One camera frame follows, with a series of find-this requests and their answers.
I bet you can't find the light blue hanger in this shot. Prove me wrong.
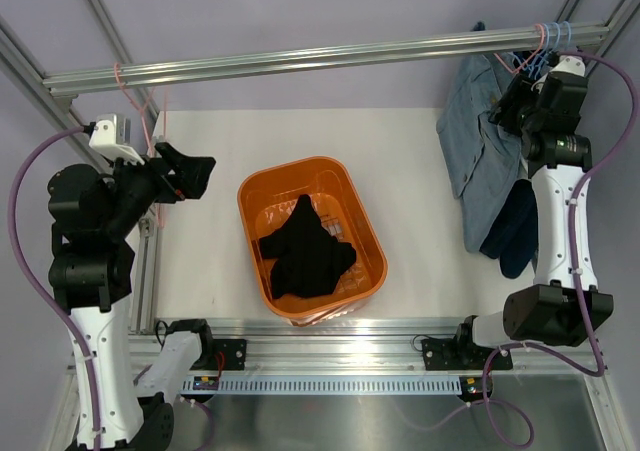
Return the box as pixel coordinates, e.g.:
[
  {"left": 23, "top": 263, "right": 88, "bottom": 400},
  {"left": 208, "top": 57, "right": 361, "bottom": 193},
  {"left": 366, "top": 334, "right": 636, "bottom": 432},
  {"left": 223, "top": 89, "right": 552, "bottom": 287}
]
[
  {"left": 538, "top": 21, "right": 572, "bottom": 67},
  {"left": 521, "top": 22, "right": 561, "bottom": 79}
]

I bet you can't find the front aluminium frame rail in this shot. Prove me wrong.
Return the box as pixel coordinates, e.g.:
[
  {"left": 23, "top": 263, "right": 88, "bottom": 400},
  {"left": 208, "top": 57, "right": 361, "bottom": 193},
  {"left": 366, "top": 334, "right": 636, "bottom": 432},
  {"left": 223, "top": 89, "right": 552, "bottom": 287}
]
[{"left": 121, "top": 316, "right": 578, "bottom": 376}]

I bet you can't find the purple cable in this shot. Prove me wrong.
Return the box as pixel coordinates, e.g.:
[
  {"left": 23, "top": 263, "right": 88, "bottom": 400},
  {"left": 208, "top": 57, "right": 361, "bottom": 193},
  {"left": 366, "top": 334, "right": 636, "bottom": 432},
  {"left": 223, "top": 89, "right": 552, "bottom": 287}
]
[
  {"left": 569, "top": 50, "right": 640, "bottom": 377},
  {"left": 6, "top": 125, "right": 106, "bottom": 451}
]

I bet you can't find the black skirt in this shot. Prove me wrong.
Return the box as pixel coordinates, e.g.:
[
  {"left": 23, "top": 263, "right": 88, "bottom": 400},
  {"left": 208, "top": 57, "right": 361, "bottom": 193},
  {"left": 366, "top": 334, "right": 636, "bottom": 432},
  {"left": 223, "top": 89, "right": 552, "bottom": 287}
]
[{"left": 258, "top": 194, "right": 357, "bottom": 299}]

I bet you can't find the white slotted cable duct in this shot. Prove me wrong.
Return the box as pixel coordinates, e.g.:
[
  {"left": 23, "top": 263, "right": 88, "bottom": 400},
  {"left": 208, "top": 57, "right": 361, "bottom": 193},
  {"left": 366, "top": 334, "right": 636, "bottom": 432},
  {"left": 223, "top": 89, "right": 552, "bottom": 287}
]
[{"left": 180, "top": 375, "right": 462, "bottom": 396}]

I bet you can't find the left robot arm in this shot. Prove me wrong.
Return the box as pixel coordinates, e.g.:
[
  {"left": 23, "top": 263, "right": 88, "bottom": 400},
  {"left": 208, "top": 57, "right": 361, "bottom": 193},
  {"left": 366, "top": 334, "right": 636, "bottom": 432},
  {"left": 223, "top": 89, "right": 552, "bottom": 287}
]
[{"left": 48, "top": 143, "right": 216, "bottom": 450}]

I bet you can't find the dark blue denim garment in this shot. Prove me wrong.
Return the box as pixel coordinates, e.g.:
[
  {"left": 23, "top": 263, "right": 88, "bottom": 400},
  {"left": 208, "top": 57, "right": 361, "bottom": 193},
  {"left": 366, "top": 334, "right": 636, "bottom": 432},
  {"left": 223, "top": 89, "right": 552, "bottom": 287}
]
[{"left": 480, "top": 179, "right": 538, "bottom": 279}]

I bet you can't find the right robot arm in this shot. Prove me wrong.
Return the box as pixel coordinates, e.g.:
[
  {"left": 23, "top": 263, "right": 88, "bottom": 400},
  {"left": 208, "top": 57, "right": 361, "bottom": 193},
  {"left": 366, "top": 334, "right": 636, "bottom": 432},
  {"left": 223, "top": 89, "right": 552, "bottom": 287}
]
[{"left": 437, "top": 64, "right": 614, "bottom": 369}]

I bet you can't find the pink hanger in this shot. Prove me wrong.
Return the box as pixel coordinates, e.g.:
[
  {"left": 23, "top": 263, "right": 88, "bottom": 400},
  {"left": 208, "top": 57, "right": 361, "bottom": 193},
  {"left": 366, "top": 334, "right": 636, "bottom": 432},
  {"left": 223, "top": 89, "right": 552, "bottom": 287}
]
[
  {"left": 113, "top": 62, "right": 168, "bottom": 229},
  {"left": 493, "top": 23, "right": 548, "bottom": 75}
]

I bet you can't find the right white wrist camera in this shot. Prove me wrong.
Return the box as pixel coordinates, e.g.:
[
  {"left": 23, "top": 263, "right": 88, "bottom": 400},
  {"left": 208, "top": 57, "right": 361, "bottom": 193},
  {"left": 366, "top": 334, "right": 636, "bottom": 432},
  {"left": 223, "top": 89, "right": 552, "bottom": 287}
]
[{"left": 531, "top": 55, "right": 586, "bottom": 93}]

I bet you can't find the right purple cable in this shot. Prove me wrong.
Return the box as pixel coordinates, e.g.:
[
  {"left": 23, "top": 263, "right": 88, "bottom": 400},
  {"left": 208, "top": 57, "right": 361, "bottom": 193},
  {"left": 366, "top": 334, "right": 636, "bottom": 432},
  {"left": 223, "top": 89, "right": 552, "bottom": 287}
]
[{"left": 569, "top": 50, "right": 640, "bottom": 377}]

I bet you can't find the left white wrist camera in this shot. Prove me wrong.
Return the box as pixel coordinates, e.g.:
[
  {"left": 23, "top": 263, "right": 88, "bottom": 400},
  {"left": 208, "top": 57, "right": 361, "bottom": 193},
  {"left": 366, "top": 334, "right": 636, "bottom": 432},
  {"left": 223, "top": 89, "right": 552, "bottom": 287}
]
[{"left": 89, "top": 113, "right": 145, "bottom": 165}]

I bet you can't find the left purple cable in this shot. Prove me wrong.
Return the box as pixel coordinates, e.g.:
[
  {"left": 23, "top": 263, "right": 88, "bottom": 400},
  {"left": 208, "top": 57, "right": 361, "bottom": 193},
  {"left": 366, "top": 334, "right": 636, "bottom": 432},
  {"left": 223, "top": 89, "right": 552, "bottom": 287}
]
[{"left": 6, "top": 125, "right": 106, "bottom": 451}]

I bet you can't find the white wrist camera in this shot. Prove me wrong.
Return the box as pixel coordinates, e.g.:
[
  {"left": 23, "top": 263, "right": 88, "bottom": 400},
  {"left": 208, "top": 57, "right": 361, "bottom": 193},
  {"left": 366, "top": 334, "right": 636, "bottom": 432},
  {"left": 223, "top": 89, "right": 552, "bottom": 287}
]
[
  {"left": 531, "top": 55, "right": 586, "bottom": 93},
  {"left": 89, "top": 113, "right": 145, "bottom": 165}
]

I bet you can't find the orange plastic basket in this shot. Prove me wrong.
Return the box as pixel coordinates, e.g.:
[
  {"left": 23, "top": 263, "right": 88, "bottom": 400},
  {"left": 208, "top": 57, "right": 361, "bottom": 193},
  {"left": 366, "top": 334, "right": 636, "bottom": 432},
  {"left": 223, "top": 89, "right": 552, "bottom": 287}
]
[{"left": 237, "top": 156, "right": 388, "bottom": 327}]

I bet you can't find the aluminium hanging rail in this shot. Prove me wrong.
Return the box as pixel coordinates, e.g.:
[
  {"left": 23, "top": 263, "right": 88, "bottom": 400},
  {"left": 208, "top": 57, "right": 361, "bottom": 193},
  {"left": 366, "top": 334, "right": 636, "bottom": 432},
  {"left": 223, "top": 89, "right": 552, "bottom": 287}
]
[{"left": 43, "top": 22, "right": 610, "bottom": 97}]

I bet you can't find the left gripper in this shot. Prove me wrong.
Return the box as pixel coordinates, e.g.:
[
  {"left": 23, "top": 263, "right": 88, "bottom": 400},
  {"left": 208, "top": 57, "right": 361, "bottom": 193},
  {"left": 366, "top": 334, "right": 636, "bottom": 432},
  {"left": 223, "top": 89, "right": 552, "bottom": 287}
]
[{"left": 103, "top": 140, "right": 215, "bottom": 236}]

